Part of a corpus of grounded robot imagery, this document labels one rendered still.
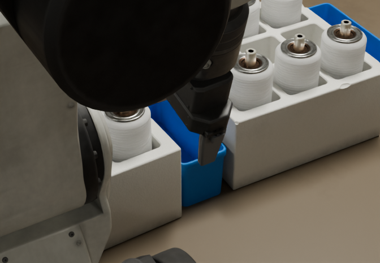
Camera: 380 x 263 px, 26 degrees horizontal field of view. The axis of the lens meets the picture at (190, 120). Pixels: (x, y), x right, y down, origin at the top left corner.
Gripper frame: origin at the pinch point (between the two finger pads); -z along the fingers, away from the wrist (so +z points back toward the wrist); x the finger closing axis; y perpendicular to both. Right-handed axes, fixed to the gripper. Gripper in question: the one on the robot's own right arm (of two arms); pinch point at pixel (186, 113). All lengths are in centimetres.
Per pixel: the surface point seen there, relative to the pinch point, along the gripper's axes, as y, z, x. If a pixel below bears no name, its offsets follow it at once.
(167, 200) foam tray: -17, -59, 22
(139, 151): -13, -48, 28
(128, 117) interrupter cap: -12, -42, 32
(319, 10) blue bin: -84, -65, 59
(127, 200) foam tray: -8, -55, 23
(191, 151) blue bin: -31, -67, 35
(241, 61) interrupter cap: -40, -43, 36
